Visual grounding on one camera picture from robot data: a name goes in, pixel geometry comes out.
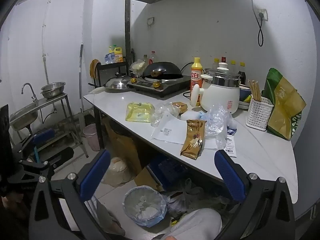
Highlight white foam block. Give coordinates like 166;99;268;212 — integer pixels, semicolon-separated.
180;110;202;124

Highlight green and gold bag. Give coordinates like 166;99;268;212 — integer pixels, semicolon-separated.
261;68;307;141

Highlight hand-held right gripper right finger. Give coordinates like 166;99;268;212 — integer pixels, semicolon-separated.
214;150;297;240

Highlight brown gold snack wrapper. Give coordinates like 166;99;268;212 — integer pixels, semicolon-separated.
180;119;207;160

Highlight pink plastic bucket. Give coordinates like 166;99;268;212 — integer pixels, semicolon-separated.
82;124;100;152

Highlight bin with blue bag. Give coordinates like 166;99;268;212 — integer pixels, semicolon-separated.
124;185;167;228

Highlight white wall socket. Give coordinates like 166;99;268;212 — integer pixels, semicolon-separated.
257;8;269;22

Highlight black wok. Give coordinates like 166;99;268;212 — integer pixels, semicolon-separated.
142;62;183;80

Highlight crumpled clear plastic wrap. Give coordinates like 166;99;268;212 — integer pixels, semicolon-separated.
150;102;180;128

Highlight printed white receipt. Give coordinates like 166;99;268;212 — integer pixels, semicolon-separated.
224;136;237;158

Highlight blue printed box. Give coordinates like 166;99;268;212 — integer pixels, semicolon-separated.
147;154;189;190

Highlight yellow detergent bottle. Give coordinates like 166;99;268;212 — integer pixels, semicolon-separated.
114;46;124;63

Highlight black metal rack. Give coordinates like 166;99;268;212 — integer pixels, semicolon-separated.
96;61;128;87

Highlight dark soy sauce bottle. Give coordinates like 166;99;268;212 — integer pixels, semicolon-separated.
238;62;247;85

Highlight steel colander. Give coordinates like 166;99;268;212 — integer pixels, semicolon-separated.
41;89;64;99

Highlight bundle of wooden chopsticks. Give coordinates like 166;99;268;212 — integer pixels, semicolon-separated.
247;79;262;103

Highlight plastic bag with food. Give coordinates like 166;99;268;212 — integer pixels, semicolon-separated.
129;59;147;77

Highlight steel faucet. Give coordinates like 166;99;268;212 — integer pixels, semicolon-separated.
21;83;38;103

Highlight steel pot lid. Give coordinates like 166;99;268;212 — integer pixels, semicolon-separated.
104;72;132;90

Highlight white knotted plastic bag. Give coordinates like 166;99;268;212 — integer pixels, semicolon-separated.
166;179;233;214

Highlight white plastic chopstick basket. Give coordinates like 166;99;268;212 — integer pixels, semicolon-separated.
246;96;275;132

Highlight black power cable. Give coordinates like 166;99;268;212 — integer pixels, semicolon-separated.
241;0;265;47

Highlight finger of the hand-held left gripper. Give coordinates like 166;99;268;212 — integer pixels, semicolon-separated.
14;129;56;155
19;147;75;167

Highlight yellow plastic packet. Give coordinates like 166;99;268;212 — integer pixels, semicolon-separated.
125;102;156;123

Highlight grey paper hang tag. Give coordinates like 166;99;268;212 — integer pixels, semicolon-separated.
151;115;192;145

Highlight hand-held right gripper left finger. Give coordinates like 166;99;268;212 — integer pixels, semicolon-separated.
28;149;112;240

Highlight dark vertical pipe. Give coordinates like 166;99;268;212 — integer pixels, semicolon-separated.
124;0;132;64

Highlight brown cardboard box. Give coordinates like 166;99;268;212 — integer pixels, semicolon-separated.
104;120;143;175

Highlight black induction cooker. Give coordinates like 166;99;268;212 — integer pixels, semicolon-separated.
127;75;192;98

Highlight white electric cooking pot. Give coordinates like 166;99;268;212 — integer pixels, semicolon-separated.
190;62;241;114

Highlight clear plastic bag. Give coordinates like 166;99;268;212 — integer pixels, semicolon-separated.
200;105;234;150

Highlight steel sink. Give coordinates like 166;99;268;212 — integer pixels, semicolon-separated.
9;101;39;132

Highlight brown snack box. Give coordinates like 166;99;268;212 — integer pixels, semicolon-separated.
171;101;188;117

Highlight brown cardboard piece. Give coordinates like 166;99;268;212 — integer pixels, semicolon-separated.
134;167;163;192

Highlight brown round board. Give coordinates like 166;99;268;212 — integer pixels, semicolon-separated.
90;59;100;79

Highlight yellow orange dish soap bottle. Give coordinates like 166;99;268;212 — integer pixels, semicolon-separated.
190;57;203;107

